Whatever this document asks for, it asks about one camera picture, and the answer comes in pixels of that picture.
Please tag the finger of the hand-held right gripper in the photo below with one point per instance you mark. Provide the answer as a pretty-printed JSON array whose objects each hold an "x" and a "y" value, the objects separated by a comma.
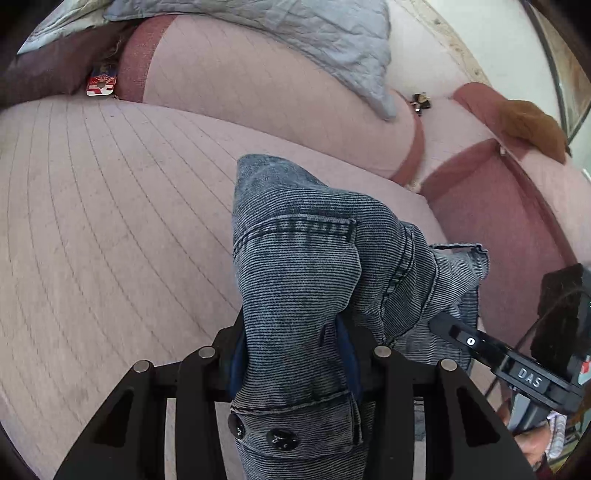
[{"x": 471, "y": 342}]

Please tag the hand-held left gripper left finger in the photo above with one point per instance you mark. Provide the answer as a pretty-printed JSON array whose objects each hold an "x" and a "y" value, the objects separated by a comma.
[{"x": 236, "y": 369}]

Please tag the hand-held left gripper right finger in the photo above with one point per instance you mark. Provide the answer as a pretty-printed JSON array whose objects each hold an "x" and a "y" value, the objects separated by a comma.
[{"x": 351, "y": 367}]

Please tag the blue denim pants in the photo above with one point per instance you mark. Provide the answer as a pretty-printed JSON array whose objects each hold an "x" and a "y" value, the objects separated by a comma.
[{"x": 300, "y": 277}]

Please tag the person's right forearm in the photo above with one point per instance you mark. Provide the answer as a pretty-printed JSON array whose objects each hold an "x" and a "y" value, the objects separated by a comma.
[{"x": 535, "y": 443}]

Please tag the red sofa back cushion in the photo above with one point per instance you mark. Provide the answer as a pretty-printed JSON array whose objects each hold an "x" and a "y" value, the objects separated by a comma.
[{"x": 503, "y": 212}]

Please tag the pink quilted sofa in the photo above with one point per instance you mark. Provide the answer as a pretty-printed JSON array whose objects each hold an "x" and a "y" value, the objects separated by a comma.
[{"x": 115, "y": 207}]

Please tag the brown cloth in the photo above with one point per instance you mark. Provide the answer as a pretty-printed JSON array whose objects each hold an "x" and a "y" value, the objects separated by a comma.
[{"x": 531, "y": 127}]

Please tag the black and white hair clip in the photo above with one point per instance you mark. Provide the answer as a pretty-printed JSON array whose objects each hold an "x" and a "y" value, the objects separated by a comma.
[{"x": 420, "y": 102}]

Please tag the pink bolster pillow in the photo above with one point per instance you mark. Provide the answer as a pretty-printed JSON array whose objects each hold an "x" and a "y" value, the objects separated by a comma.
[{"x": 258, "y": 92}]

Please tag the red and white packet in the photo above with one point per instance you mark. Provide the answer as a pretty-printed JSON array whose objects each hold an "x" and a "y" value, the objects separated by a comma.
[{"x": 101, "y": 85}]

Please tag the grey quilted blanket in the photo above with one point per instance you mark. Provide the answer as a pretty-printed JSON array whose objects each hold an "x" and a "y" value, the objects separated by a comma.
[{"x": 323, "y": 32}]

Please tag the maroon cloth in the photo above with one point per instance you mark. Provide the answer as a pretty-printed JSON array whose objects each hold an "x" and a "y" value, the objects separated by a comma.
[{"x": 55, "y": 64}]

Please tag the white folded cloth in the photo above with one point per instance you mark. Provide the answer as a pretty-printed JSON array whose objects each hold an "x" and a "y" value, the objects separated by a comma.
[{"x": 60, "y": 21}]

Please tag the dark window frame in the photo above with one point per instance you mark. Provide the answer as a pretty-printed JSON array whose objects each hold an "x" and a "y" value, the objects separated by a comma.
[{"x": 554, "y": 69}]

